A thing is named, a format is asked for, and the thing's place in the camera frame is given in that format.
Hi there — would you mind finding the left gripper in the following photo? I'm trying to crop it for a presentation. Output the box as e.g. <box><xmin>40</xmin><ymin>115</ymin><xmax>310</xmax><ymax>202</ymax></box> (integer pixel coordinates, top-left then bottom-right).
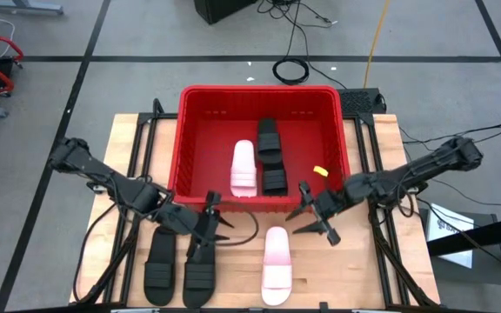
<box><xmin>159</xmin><ymin>190</ymin><xmax>235</xmax><ymax>262</ymax></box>

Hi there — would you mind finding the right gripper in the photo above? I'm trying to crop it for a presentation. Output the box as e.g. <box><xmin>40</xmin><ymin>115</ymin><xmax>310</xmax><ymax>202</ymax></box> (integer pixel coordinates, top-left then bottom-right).
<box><xmin>284</xmin><ymin>180</ymin><xmax>351</xmax><ymax>247</ymax></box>

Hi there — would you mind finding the pink foam slide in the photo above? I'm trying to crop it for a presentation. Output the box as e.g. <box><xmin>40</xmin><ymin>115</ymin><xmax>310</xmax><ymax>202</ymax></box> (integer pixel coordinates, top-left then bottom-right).
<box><xmin>230</xmin><ymin>139</ymin><xmax>259</xmax><ymax>198</ymax></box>
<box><xmin>260</xmin><ymin>225</ymin><xmax>294</xmax><ymax>307</ymax></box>

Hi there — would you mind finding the black strapped slide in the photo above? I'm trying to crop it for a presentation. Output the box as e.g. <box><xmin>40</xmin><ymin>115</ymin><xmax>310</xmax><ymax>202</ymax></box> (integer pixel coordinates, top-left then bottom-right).
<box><xmin>143</xmin><ymin>225</ymin><xmax>178</xmax><ymax>308</ymax></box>
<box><xmin>261</xmin><ymin>163</ymin><xmax>289</xmax><ymax>197</ymax></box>
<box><xmin>256</xmin><ymin>117</ymin><xmax>284</xmax><ymax>166</ymax></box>
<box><xmin>182</xmin><ymin>243</ymin><xmax>217</xmax><ymax>310</ymax></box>

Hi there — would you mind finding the red plastic bin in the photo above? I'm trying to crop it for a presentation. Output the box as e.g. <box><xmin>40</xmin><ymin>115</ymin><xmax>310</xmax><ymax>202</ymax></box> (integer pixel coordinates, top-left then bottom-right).
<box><xmin>167</xmin><ymin>83</ymin><xmax>351</xmax><ymax>214</ymax></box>

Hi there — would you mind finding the black vented box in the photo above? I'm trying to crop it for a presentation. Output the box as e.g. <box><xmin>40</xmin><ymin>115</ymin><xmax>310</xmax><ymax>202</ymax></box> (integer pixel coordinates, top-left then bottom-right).
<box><xmin>336</xmin><ymin>87</ymin><xmax>387</xmax><ymax>116</ymax></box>

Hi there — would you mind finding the white printed sheet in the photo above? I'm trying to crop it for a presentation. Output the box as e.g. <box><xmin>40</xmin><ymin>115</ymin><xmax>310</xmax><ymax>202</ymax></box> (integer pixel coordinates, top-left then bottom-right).
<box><xmin>425</xmin><ymin>203</ymin><xmax>476</xmax><ymax>270</ymax></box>

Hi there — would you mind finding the black beam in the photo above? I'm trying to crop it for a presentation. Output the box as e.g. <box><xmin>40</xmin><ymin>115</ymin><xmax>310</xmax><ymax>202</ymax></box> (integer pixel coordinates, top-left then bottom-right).
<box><xmin>426</xmin><ymin>212</ymin><xmax>501</xmax><ymax>257</ymax></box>

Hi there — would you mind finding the dark grey platform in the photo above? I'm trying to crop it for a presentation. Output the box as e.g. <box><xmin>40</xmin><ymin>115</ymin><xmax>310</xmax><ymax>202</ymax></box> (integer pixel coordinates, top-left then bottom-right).
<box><xmin>417</xmin><ymin>206</ymin><xmax>501</xmax><ymax>287</ymax></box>

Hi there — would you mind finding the black computer case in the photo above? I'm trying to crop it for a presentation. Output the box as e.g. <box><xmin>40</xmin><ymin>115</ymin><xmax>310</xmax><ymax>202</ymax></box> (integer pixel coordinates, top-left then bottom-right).
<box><xmin>193</xmin><ymin>0</ymin><xmax>259</xmax><ymax>25</ymax></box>

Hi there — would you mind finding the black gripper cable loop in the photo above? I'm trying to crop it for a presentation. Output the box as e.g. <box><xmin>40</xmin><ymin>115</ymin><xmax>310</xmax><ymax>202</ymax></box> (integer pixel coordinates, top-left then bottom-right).
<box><xmin>206</xmin><ymin>198</ymin><xmax>260</xmax><ymax>248</ymax></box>

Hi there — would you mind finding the black aluminium table frame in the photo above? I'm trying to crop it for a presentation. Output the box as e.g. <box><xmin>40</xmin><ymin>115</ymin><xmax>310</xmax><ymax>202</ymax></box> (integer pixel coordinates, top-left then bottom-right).
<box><xmin>70</xmin><ymin>97</ymin><xmax>180</xmax><ymax>305</ymax></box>
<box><xmin>344</xmin><ymin>111</ymin><xmax>442</xmax><ymax>308</ymax></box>

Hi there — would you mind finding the coiled black cable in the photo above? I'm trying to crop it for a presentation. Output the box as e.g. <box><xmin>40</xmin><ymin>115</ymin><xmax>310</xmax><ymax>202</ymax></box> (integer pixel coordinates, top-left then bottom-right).
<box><xmin>271</xmin><ymin>57</ymin><xmax>311</xmax><ymax>86</ymax></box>

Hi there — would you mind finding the black hanging arm cable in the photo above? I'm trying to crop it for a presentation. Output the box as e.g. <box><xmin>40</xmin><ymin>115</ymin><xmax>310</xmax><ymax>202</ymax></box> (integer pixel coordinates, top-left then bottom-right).
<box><xmin>72</xmin><ymin>202</ymin><xmax>119</xmax><ymax>303</ymax></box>

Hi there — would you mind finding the black floor cable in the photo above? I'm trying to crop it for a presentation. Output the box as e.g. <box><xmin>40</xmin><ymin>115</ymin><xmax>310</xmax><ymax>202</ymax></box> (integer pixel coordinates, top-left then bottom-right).
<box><xmin>415</xmin><ymin>197</ymin><xmax>501</xmax><ymax>279</ymax></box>

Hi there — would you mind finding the yellow floor cable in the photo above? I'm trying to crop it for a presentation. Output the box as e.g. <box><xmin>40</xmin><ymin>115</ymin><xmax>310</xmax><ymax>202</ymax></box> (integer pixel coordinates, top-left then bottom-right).
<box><xmin>363</xmin><ymin>0</ymin><xmax>391</xmax><ymax>90</ymax></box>

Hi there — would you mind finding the black power cable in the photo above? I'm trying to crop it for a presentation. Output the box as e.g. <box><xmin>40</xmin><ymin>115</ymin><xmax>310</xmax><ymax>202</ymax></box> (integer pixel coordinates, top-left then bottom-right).
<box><xmin>257</xmin><ymin>0</ymin><xmax>348</xmax><ymax>90</ymax></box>

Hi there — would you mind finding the white cable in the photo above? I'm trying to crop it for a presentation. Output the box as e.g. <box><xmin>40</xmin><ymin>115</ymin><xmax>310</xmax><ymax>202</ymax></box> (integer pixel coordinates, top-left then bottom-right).
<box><xmin>0</xmin><ymin>17</ymin><xmax>17</xmax><ymax>58</ymax></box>

